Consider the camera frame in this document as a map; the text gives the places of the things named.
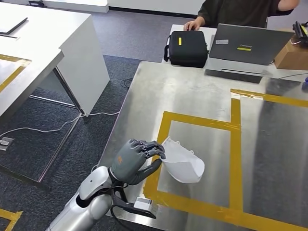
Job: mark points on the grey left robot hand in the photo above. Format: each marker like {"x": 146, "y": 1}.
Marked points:
{"x": 130, "y": 162}

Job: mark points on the white plastic shell part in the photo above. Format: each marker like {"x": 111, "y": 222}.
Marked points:
{"x": 183, "y": 162}

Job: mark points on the stainless steel workbench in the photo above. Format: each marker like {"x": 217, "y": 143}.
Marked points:
{"x": 149, "y": 95}

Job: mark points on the black carrying case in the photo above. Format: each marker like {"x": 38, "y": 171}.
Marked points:
{"x": 187, "y": 49}

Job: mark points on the stainless steel table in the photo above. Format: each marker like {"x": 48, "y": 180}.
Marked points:
{"x": 35, "y": 73}

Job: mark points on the yellow floor tape marking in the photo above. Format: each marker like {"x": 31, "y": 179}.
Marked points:
{"x": 12, "y": 216}

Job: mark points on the metal floor socket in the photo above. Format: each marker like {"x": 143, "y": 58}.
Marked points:
{"x": 6, "y": 140}

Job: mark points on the dark grey laptop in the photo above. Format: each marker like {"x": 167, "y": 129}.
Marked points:
{"x": 250, "y": 44}

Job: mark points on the grey closed laptop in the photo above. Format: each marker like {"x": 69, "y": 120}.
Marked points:
{"x": 9, "y": 27}

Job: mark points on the person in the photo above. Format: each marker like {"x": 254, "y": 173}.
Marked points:
{"x": 240, "y": 12}

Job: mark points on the brown cardboard box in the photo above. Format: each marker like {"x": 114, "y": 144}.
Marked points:
{"x": 291, "y": 57}

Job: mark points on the small blue object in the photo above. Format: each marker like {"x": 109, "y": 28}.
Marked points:
{"x": 305, "y": 83}

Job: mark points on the black device with yellow label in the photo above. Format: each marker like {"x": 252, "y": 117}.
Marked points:
{"x": 300, "y": 32}

